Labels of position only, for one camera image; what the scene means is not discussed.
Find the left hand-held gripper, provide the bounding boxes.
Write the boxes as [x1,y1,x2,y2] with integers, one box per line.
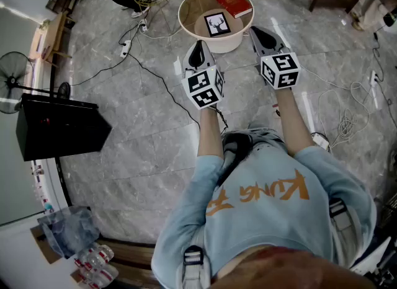
[181,40,225,110]

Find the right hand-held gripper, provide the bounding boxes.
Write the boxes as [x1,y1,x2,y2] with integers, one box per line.
[249,26,301,91]

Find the framed deer picture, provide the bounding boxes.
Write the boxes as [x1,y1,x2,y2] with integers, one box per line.
[203,12,232,38]

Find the person's left forearm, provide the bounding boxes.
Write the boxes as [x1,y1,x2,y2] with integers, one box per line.
[197,106,225,160]

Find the person's right forearm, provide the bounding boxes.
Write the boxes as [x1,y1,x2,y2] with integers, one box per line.
[275,87,316,158]

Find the round white wooden table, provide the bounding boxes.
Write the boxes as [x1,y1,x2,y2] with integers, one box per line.
[177,0,255,55]

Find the red hardcover book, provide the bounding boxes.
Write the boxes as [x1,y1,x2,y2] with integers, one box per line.
[214,0,254,19]

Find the person's jeans legs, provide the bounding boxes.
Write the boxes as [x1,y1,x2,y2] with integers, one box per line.
[221,128,286,158]

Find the black pouch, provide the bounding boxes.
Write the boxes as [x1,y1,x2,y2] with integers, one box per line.
[216,132,254,187]

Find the white power adapter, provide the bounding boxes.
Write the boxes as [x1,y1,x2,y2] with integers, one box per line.
[311,132,329,151]

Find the beige covered furniture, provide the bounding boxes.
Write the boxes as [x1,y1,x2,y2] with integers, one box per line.
[350,0,397,31]

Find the light wooden bench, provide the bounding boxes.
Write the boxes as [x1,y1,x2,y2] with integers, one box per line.
[40,11,77,65]

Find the black box cabinet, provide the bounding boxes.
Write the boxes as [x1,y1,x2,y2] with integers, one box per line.
[16,93,112,162]

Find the light blue sweatshirt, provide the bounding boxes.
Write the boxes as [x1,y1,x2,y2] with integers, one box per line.
[151,144,378,289]

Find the black standing fan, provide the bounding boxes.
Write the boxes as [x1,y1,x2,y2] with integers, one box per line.
[0,51,71,115]

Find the clear plastic bag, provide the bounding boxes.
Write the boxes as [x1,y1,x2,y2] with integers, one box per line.
[37,206,102,259]

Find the pack of water bottles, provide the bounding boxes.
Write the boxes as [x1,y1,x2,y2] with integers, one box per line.
[74,244,119,289]

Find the person's chin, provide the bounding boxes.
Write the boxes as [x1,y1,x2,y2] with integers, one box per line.
[213,246,376,289]

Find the brown cardboard piece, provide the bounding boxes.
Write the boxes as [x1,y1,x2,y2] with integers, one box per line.
[30,225,63,264]

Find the long black cable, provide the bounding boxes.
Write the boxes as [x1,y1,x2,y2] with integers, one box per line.
[71,50,201,127]

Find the thin black cable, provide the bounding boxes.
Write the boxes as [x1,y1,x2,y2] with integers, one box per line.
[372,32,397,115]

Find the coiled white cable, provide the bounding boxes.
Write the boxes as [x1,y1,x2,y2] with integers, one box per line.
[318,81,372,146]

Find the white harness strap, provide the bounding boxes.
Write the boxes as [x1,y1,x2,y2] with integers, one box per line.
[328,197,356,267]
[182,246,212,289]

